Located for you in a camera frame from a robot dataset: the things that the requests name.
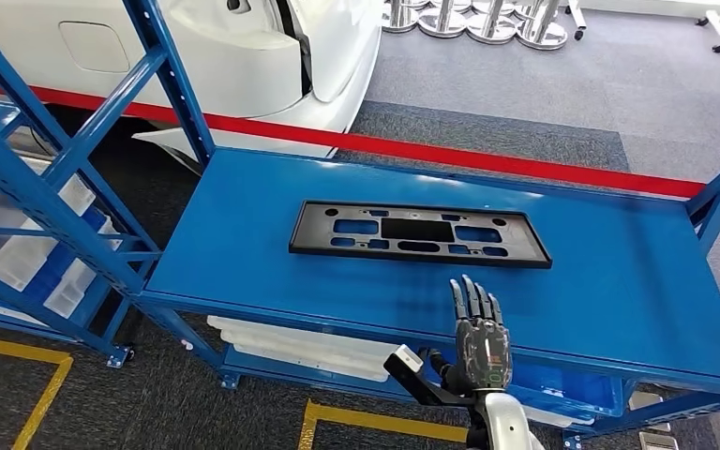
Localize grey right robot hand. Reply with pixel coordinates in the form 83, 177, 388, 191
425, 275, 515, 396

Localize black plastic plate frame part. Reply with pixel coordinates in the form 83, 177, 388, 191
288, 200, 554, 270

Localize blue metal shelf rack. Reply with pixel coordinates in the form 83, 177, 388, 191
0, 0, 720, 450
0, 93, 141, 368

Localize yellow floor tape square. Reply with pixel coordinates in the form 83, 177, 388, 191
297, 398, 470, 450
0, 334, 76, 450

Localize grey metal floor box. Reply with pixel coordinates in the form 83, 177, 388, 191
628, 389, 672, 413
637, 431, 679, 450

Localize red barrier belt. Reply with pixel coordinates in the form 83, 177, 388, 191
0, 73, 720, 209

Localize white car body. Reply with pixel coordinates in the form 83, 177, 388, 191
0, 0, 383, 169

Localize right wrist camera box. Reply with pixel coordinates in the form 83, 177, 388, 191
383, 344, 479, 408

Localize chrome stanchion post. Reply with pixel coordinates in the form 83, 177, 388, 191
417, 0, 468, 39
465, 0, 518, 46
382, 0, 420, 34
515, 0, 569, 53

